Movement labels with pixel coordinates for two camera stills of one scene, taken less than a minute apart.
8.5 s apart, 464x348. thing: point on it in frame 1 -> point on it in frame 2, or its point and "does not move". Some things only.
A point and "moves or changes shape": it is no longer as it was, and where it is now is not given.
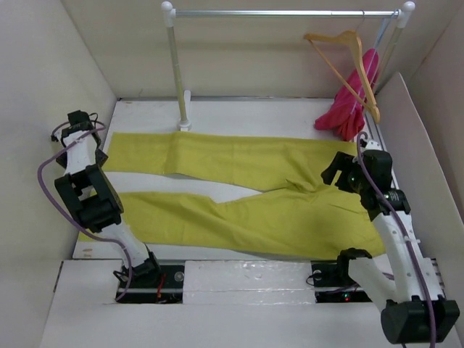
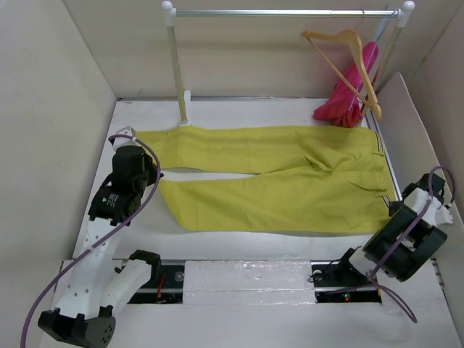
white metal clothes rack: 403,13 does not move
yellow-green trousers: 327,218 moves or changes shape
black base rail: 165,284 does not move
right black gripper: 342,162 -> 394,207
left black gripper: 101,159 -> 148,162
